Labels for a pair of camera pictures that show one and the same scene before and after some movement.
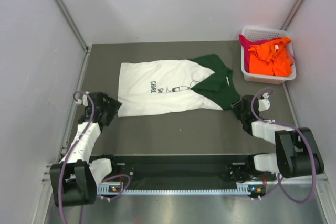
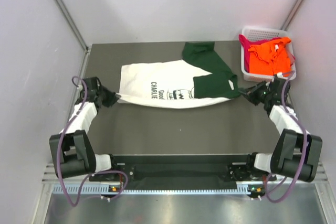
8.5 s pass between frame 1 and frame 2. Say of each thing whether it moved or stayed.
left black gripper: moved
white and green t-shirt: moved
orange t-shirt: stayed
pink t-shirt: stayed
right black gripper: moved
